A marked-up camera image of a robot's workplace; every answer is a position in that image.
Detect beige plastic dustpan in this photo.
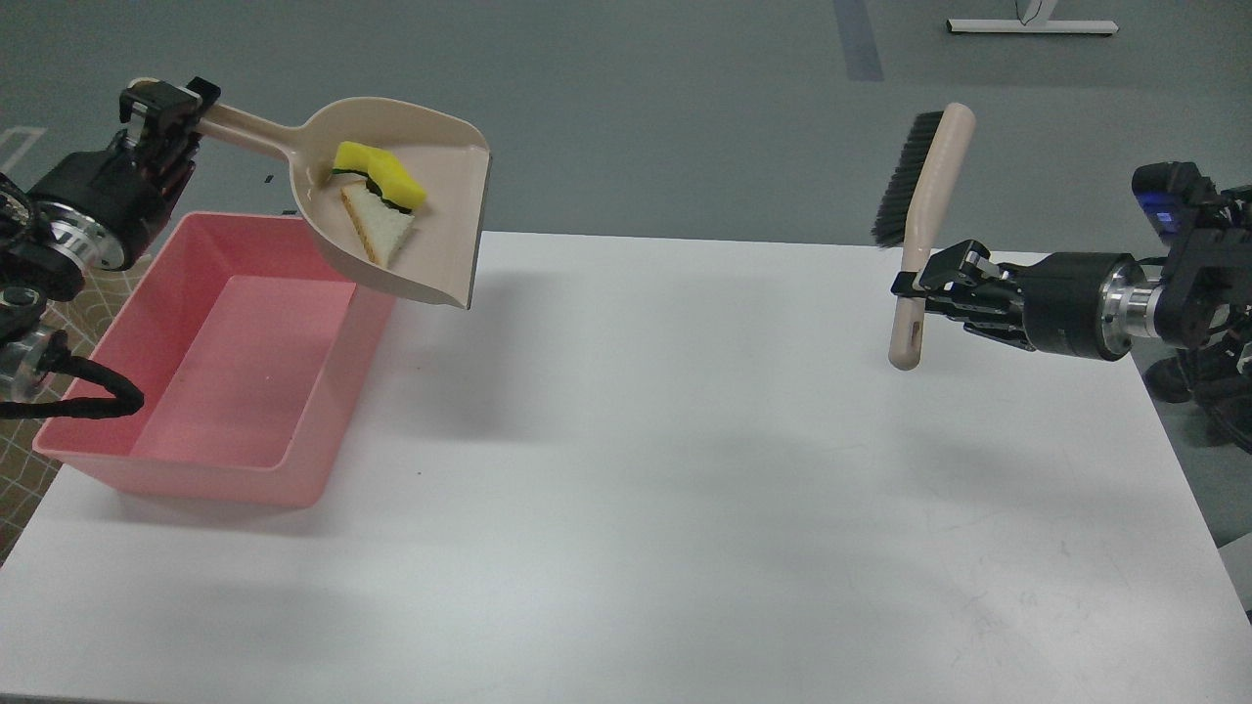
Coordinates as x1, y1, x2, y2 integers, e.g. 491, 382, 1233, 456
172, 86, 491, 309

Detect pink plastic bin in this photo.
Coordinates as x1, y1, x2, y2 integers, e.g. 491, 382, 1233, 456
34, 212, 394, 507

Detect beige checkered cloth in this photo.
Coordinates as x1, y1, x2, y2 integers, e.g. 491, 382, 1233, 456
1, 253, 154, 561

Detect toast bread slice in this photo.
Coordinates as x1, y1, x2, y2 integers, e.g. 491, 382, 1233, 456
339, 180, 416, 269

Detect beige brush black bristles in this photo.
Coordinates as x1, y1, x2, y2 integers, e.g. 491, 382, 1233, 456
871, 101, 977, 373

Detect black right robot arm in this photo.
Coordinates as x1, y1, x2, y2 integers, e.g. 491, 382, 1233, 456
891, 162, 1249, 451

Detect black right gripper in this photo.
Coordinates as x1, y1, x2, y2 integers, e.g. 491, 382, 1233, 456
890, 241, 1146, 362

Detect white table base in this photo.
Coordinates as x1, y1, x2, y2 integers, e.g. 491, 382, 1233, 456
945, 1, 1121, 38

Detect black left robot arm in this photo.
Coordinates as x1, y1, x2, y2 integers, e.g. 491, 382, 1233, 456
1, 76, 222, 420

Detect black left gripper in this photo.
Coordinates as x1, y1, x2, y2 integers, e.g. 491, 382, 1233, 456
28, 76, 222, 271

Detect yellow green sponge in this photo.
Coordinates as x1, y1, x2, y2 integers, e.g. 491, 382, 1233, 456
332, 140, 426, 213

